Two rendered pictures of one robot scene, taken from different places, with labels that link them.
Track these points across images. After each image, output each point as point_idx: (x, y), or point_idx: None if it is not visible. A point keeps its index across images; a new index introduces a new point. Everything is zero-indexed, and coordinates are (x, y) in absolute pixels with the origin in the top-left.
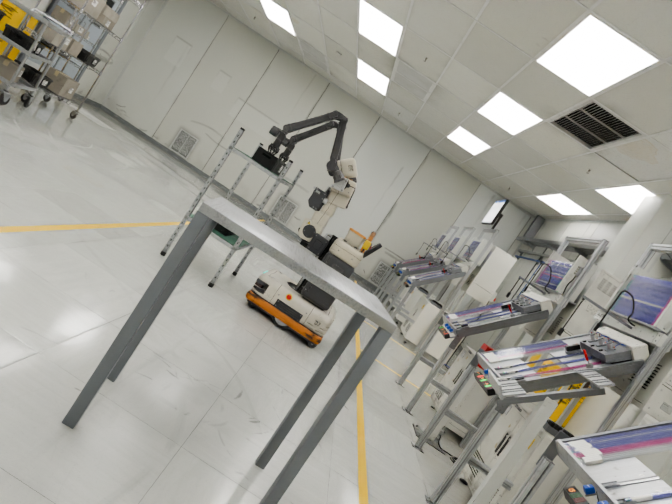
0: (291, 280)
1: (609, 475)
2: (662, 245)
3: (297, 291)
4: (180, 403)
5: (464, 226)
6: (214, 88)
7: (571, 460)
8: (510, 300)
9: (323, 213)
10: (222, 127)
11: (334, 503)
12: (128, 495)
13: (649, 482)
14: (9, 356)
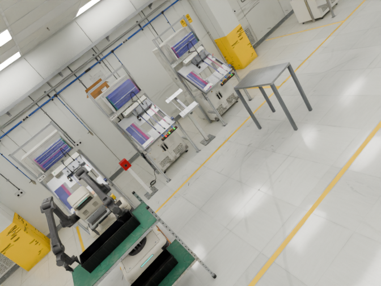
0: (127, 263)
1: (215, 80)
2: (94, 87)
3: (145, 238)
4: (275, 134)
5: None
6: None
7: (212, 87)
8: (50, 188)
9: (111, 215)
10: None
11: (242, 130)
12: (300, 103)
13: (214, 74)
14: (324, 118)
